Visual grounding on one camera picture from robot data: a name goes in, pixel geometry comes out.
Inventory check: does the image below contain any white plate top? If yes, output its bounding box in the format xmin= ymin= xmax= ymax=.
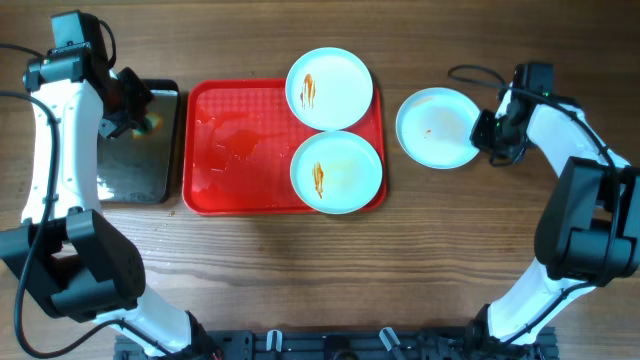
xmin=284 ymin=47 xmax=374 ymax=131

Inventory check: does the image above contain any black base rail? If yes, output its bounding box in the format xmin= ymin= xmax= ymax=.
xmin=113 ymin=325 xmax=558 ymax=360

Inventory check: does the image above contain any red plastic tray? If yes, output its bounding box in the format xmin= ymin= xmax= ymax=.
xmin=181 ymin=78 xmax=388 ymax=216

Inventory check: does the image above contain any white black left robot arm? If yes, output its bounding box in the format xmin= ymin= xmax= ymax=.
xmin=1 ymin=40 xmax=216 ymax=359

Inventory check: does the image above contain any green yellow sponge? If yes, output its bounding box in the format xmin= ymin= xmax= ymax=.
xmin=132 ymin=113 xmax=164 ymax=139

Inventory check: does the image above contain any white plate bottom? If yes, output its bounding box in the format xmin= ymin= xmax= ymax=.
xmin=289 ymin=131 xmax=383 ymax=215

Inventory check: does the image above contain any white plate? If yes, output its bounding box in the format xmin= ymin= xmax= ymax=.
xmin=395 ymin=87 xmax=480 ymax=170
xmin=289 ymin=131 xmax=383 ymax=215
xmin=284 ymin=47 xmax=374 ymax=131

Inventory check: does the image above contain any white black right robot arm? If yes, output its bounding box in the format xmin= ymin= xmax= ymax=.
xmin=464 ymin=88 xmax=639 ymax=357

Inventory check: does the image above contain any black water tray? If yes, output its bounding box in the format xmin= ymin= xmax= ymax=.
xmin=97 ymin=79 xmax=181 ymax=204

